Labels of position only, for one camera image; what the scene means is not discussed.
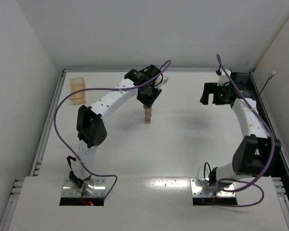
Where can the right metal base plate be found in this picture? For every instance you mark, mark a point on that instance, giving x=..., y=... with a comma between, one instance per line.
x=201, y=190

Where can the metal base plate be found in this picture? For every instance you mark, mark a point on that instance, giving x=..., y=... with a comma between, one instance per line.
x=201, y=190
x=92, y=188

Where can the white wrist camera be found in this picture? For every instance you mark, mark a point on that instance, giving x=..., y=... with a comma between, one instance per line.
x=161, y=82
x=223, y=79

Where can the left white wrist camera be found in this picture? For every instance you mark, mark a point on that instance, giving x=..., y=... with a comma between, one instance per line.
x=161, y=82

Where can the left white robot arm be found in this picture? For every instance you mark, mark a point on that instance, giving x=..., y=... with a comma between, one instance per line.
x=91, y=128

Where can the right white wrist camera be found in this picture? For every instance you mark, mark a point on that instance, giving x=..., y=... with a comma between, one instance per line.
x=223, y=79

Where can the wooden cube five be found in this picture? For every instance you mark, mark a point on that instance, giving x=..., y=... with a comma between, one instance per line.
x=148, y=111

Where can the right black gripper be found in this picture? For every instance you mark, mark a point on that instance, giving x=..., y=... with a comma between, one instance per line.
x=214, y=94

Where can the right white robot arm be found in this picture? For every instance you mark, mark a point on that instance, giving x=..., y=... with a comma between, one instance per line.
x=258, y=150

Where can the wooden cube two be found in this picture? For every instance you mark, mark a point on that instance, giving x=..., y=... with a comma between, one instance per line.
x=146, y=106

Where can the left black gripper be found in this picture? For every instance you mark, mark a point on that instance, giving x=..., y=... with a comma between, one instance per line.
x=149, y=95

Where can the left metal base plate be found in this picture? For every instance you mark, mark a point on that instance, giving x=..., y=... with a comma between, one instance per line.
x=92, y=188

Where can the wooden block box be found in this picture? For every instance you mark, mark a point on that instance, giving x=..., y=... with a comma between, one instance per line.
x=77, y=84

